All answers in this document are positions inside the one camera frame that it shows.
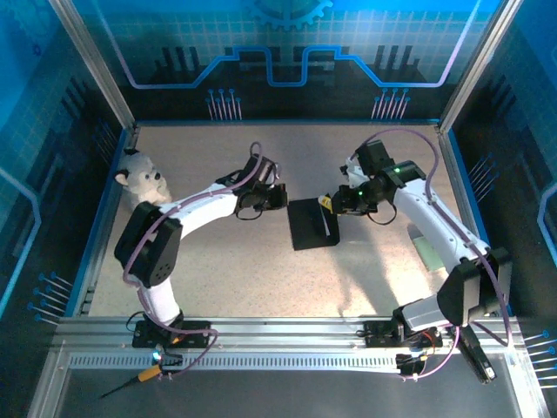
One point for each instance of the black paper envelope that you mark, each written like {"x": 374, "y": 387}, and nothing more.
{"x": 306, "y": 226}

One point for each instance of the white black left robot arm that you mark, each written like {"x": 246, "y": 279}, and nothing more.
{"x": 148, "y": 244}

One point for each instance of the grey white plush husky toy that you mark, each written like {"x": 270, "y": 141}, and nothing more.
{"x": 139, "y": 183}

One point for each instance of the black controller box with LED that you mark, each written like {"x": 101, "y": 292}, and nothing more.
{"x": 172, "y": 360}

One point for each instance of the black handheld device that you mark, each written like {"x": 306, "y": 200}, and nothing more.
{"x": 476, "y": 357}

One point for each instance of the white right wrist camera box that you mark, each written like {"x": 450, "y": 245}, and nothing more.
{"x": 354, "y": 174}

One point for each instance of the blue edged table side rail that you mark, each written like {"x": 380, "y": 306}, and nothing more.
{"x": 101, "y": 217}
{"x": 455, "y": 167}

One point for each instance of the long aluminium frame rail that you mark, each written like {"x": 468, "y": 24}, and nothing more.
{"x": 283, "y": 333}

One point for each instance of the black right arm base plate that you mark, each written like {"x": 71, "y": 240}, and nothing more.
{"x": 378, "y": 335}

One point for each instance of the aluminium corner post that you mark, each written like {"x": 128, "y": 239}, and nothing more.
{"x": 478, "y": 65}
{"x": 95, "y": 65}

